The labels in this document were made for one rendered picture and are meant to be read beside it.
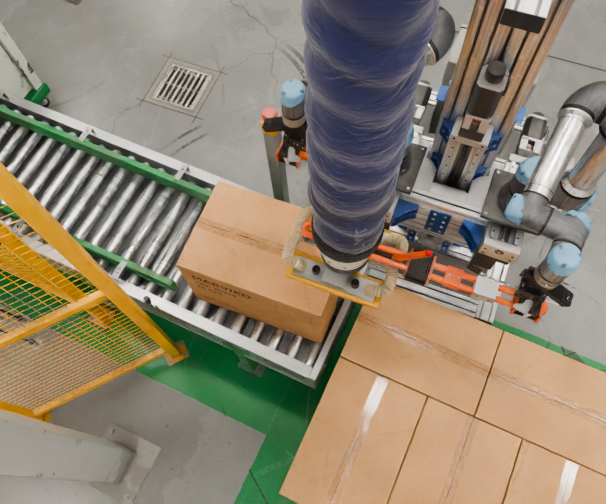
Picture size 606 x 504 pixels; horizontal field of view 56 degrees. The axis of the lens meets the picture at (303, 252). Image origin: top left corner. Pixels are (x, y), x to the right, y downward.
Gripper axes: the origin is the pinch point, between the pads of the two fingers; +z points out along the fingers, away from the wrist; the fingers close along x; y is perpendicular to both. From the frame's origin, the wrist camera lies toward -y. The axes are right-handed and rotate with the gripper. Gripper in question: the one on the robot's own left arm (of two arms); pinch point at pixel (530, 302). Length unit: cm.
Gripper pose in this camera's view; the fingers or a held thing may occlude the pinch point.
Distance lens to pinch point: 191.1
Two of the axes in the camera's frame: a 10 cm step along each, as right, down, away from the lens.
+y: -9.2, -3.4, 1.8
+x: -3.8, 8.5, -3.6
